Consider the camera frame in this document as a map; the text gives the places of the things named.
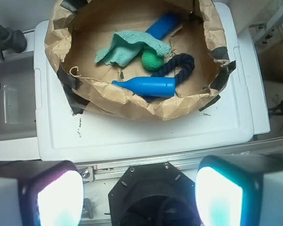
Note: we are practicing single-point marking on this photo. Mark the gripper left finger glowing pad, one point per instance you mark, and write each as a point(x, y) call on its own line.
point(40, 193)

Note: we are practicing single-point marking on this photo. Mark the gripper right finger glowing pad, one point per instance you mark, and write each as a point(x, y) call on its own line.
point(240, 190)

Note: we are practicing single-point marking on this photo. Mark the teal woven cloth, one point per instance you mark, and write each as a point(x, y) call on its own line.
point(126, 45)

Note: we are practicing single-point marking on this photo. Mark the white plastic bin lid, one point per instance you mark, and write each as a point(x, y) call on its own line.
point(239, 114)

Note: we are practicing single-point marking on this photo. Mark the blue plastic bottle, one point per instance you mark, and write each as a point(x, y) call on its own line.
point(149, 86)

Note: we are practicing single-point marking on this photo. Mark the green rubber ball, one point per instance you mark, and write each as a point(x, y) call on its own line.
point(151, 61)

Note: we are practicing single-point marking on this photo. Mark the brown paper bag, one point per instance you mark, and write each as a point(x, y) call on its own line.
point(72, 40)

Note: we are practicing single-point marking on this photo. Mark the blue rectangular block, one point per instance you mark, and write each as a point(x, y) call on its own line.
point(165, 25)

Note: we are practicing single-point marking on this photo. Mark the aluminium frame rail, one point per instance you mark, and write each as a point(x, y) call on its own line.
point(92, 171)

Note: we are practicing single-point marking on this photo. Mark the black octagonal mount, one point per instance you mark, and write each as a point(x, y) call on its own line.
point(156, 194)

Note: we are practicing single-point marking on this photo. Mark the black faucet handle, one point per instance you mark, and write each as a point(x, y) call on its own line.
point(11, 39)

